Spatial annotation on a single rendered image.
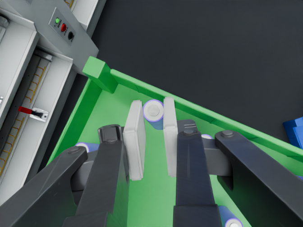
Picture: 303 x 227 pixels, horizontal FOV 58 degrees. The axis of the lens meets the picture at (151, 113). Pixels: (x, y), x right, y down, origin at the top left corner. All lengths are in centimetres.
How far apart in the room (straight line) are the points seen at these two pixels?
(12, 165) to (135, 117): 64
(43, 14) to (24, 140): 33
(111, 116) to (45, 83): 43
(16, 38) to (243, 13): 67
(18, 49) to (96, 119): 29
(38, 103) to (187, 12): 54
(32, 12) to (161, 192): 41
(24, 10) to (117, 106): 28
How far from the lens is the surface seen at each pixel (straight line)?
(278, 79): 92
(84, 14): 81
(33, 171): 90
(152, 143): 35
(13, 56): 60
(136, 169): 15
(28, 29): 61
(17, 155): 78
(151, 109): 21
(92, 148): 31
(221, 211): 33
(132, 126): 15
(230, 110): 86
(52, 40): 66
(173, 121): 15
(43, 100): 77
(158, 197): 35
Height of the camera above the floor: 83
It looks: 81 degrees down
